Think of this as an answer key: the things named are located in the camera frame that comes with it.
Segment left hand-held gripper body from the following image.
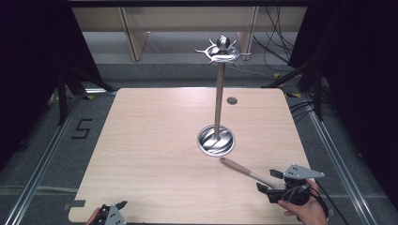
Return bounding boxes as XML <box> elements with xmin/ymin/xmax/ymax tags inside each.
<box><xmin>93</xmin><ymin>203</ymin><xmax>128</xmax><ymax>225</ymax></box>

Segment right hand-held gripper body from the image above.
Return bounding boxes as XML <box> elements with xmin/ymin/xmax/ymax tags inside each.
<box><xmin>266</xmin><ymin>164</ymin><xmax>326</xmax><ymax>206</ymax></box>

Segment wooden handle kitchen utensil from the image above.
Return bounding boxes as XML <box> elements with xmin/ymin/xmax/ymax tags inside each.
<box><xmin>219</xmin><ymin>157</ymin><xmax>284</xmax><ymax>190</ymax></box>

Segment steel utensil rack with hooks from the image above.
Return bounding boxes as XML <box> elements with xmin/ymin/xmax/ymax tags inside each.
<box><xmin>194</xmin><ymin>35</ymin><xmax>253</xmax><ymax>158</ymax></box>

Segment person's left hand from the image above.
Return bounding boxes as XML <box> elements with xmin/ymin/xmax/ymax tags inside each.
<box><xmin>85</xmin><ymin>208</ymin><xmax>101</xmax><ymax>225</ymax></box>

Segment person's right hand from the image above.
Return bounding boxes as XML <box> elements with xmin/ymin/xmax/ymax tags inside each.
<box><xmin>277</xmin><ymin>179</ymin><xmax>329</xmax><ymax>225</ymax></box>

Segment black tape strip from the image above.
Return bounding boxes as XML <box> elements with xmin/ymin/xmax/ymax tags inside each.
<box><xmin>63</xmin><ymin>199</ymin><xmax>86</xmax><ymax>210</ymax></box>

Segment black metal stand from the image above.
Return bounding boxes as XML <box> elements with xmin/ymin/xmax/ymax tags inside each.
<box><xmin>262</xmin><ymin>58</ymin><xmax>325</xmax><ymax>122</ymax></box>
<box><xmin>56</xmin><ymin>66</ymin><xmax>118</xmax><ymax>127</ymax></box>

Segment black curtain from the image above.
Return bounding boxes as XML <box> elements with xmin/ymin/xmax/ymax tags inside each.
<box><xmin>286</xmin><ymin>0</ymin><xmax>398</xmax><ymax>212</ymax></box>
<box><xmin>0</xmin><ymin>0</ymin><xmax>105</xmax><ymax>172</ymax></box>

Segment light wooden desk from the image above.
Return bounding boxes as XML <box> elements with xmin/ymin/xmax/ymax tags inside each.
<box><xmin>70</xmin><ymin>6</ymin><xmax>309</xmax><ymax>63</ymax></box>

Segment aluminium floor rail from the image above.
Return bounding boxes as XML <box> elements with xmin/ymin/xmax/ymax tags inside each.
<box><xmin>2</xmin><ymin>93</ymin><xmax>83</xmax><ymax>225</ymax></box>
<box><xmin>300</xmin><ymin>93</ymin><xmax>378</xmax><ymax>225</ymax></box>

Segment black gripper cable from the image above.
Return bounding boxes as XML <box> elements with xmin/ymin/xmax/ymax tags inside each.
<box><xmin>308</xmin><ymin>180</ymin><xmax>346</xmax><ymax>225</ymax></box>

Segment black floor cables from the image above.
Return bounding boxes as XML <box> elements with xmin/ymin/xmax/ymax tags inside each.
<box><xmin>288</xmin><ymin>98</ymin><xmax>317</xmax><ymax>124</ymax></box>

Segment hanging black cables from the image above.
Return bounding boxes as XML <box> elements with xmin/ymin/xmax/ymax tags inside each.
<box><xmin>252</xmin><ymin>6</ymin><xmax>297</xmax><ymax>66</ymax></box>

